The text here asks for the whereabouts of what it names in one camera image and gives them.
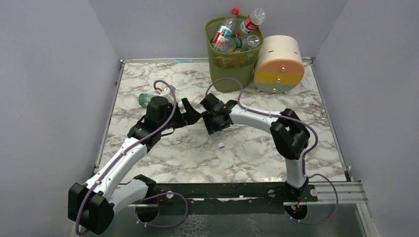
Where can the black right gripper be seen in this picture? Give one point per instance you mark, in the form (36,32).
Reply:
(213,117)

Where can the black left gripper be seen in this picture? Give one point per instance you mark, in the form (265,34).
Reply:
(183,116)

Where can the brown red tea bottle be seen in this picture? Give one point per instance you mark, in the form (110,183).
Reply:
(233,62)

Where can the green Cestbon label water bottle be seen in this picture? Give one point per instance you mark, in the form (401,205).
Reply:
(230,44)

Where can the clear unlabelled bottle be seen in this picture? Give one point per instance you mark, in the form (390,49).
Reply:
(251,42)

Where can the red label water bottle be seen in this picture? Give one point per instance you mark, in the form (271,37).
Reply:
(226,28)

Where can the red label bottle red cap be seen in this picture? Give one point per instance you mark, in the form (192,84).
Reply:
(251,22)

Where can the blue label bottle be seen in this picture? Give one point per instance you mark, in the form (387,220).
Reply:
(217,139)

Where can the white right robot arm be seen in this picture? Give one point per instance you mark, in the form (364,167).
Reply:
(289,133)

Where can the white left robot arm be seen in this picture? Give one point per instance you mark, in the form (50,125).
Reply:
(93,204)

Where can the green ribbed plastic bin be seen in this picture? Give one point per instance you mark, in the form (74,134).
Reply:
(245,74)

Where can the round drawer box gold knobs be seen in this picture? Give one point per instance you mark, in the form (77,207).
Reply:
(279,67)

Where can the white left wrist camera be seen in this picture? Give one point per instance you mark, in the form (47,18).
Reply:
(166,92)

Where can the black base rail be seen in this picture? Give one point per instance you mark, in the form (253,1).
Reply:
(221,198)

